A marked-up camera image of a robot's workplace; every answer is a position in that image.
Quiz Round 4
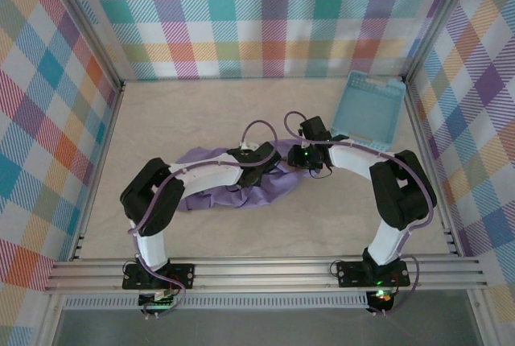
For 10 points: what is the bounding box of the purple t-shirt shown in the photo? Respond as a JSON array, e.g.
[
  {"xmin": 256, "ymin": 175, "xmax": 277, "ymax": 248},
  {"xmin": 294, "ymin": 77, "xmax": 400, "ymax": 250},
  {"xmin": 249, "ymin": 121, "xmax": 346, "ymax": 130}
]
[{"xmin": 176, "ymin": 138, "xmax": 307, "ymax": 213}]

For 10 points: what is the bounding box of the light blue plastic basket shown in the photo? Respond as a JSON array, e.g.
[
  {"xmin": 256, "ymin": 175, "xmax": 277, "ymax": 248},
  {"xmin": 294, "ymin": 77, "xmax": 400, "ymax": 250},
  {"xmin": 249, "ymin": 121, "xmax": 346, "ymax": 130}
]
[{"xmin": 330, "ymin": 70, "xmax": 406, "ymax": 154}]

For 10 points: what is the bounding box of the black controller board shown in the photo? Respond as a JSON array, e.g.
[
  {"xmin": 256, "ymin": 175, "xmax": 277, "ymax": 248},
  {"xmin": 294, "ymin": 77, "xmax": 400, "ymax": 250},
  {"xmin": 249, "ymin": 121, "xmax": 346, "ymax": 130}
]
[{"xmin": 368, "ymin": 288, "xmax": 394, "ymax": 314}]

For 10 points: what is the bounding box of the green controller board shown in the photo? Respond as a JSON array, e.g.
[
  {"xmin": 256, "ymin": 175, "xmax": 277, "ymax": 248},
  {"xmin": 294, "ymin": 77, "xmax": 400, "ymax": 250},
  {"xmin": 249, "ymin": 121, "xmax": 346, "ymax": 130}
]
[{"xmin": 138, "ymin": 290, "xmax": 180, "ymax": 311}]

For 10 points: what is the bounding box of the thin black cable loop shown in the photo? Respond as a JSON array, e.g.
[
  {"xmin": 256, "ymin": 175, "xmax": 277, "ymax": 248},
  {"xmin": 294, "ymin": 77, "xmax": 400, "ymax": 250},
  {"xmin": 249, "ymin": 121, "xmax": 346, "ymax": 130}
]
[{"xmin": 307, "ymin": 163, "xmax": 334, "ymax": 181}]

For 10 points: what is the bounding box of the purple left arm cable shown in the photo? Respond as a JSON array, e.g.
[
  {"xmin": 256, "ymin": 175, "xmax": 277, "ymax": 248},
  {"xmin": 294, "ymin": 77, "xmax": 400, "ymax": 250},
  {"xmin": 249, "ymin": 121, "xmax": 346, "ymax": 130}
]
[{"xmin": 127, "ymin": 119, "xmax": 279, "ymax": 319}]

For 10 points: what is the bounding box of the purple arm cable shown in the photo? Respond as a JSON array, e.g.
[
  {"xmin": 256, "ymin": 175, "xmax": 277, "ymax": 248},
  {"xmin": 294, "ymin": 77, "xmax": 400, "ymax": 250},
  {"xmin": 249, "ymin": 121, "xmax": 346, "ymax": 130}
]
[
  {"xmin": 283, "ymin": 110, "xmax": 439, "ymax": 317},
  {"xmin": 127, "ymin": 119, "xmax": 279, "ymax": 319}
]

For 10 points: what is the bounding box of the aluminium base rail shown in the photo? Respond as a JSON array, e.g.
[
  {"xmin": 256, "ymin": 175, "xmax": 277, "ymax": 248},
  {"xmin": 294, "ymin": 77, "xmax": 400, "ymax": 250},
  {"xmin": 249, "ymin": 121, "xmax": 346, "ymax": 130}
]
[{"xmin": 43, "ymin": 256, "xmax": 488, "ymax": 295}]

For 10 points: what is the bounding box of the aluminium side rail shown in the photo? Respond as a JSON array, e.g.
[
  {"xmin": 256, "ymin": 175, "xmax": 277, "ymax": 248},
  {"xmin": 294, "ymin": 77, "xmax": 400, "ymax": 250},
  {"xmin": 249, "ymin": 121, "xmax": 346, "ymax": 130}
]
[
  {"xmin": 72, "ymin": 80, "xmax": 126, "ymax": 261},
  {"xmin": 402, "ymin": 80, "xmax": 466, "ymax": 258}
]

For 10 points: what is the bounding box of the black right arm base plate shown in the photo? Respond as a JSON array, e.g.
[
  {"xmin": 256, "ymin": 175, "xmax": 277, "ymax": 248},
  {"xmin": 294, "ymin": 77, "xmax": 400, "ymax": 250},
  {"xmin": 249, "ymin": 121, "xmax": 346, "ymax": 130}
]
[{"xmin": 336, "ymin": 259, "xmax": 411, "ymax": 287}]

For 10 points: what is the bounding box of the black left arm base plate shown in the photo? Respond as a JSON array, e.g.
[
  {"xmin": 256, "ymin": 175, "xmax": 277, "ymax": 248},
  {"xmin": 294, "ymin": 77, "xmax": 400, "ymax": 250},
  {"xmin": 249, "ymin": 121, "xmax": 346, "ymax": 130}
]
[{"xmin": 122, "ymin": 262, "xmax": 196, "ymax": 291}]

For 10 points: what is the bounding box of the grey slotted cable duct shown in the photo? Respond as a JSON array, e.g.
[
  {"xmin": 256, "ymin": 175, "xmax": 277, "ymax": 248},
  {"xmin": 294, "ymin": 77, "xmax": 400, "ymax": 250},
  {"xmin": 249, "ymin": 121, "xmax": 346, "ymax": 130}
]
[{"xmin": 63, "ymin": 295, "xmax": 370, "ymax": 311}]

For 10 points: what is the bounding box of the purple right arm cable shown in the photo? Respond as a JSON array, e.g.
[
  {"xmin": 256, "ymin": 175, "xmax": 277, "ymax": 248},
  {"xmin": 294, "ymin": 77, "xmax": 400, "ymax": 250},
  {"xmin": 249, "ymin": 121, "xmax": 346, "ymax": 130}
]
[{"xmin": 283, "ymin": 110, "xmax": 439, "ymax": 317}]

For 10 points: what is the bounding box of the aluminium frame post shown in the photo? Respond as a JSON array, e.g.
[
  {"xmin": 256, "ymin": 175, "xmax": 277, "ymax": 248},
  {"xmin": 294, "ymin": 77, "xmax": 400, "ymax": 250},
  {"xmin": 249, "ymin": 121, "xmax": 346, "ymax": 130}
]
[
  {"xmin": 39, "ymin": 0, "xmax": 126, "ymax": 89},
  {"xmin": 34, "ymin": 292, "xmax": 68, "ymax": 346},
  {"xmin": 468, "ymin": 287, "xmax": 502, "ymax": 346},
  {"xmin": 402, "ymin": 0, "xmax": 482, "ymax": 85}
]

